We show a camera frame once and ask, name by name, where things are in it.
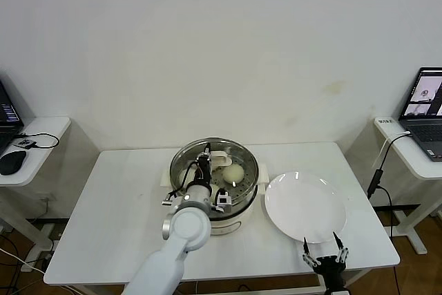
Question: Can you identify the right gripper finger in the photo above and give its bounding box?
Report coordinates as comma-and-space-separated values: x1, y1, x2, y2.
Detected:
302, 236, 320, 268
333, 231, 349, 264

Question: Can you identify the white laptop cable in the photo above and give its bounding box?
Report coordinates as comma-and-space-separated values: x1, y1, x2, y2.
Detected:
379, 131, 412, 164

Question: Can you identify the stainless steel steamer basket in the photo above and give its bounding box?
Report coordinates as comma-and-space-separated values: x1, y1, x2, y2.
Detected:
160, 137, 269, 213

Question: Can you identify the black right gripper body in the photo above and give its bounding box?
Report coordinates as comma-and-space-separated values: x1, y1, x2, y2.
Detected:
314, 256, 346, 287

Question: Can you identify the glass pot lid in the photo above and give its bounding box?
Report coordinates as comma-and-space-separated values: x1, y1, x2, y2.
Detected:
169, 137, 260, 206

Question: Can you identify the black computer mouse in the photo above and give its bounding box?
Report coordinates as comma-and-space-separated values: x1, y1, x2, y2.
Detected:
0, 149, 28, 175

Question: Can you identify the white round plate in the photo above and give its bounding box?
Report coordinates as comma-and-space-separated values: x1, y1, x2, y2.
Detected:
265, 170, 347, 244

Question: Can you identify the thin black usb cable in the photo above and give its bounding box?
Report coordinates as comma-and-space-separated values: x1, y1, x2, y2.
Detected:
15, 131, 60, 151

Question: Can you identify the grey open laptop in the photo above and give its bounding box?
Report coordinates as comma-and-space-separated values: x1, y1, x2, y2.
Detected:
398, 66, 442, 163

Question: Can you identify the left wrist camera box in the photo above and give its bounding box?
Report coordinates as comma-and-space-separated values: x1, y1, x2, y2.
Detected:
213, 188, 233, 213

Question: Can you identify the black laptop power cable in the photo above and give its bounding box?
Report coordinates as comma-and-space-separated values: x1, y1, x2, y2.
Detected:
367, 133, 412, 237

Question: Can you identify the white main table frame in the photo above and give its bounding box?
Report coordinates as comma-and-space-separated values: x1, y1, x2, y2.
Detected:
179, 267, 376, 295

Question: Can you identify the black open laptop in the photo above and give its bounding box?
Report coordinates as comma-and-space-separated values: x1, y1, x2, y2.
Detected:
0, 79, 25, 156

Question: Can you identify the white electric cooker base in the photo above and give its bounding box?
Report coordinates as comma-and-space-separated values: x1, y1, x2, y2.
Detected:
206, 201, 257, 239

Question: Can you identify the small black usb device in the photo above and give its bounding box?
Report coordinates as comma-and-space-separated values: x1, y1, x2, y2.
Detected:
13, 138, 37, 150

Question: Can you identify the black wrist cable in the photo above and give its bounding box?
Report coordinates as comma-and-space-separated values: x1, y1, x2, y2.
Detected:
160, 166, 200, 207

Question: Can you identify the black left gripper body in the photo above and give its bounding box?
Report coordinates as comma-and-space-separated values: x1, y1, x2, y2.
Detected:
193, 155, 213, 187

